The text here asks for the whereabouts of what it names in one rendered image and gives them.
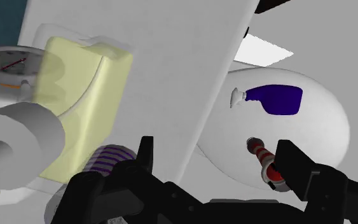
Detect pale yellow box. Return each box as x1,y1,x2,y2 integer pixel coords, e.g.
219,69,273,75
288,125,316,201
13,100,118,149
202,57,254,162
31,23,135,186

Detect red and white striped stick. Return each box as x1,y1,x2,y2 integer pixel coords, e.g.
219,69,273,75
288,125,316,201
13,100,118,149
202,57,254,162
246,136,291,193

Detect white round clock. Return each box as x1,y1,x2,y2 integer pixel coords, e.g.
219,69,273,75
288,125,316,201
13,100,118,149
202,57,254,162
0,45,48,94

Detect white toilet paper roll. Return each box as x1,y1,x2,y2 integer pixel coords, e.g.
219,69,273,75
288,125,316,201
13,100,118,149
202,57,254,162
0,101,67,216

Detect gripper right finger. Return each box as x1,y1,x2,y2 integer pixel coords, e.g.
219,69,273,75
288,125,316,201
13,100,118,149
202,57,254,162
273,139,358,224

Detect purple striped white cup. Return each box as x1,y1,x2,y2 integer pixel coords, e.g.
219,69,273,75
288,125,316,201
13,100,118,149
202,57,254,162
43,143,138,224

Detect blue bottle with white cap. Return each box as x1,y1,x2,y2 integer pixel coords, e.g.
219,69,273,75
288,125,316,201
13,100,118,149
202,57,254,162
230,84,304,116

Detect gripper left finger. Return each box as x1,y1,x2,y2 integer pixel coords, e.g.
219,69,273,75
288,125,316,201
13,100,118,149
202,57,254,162
50,136,179,224

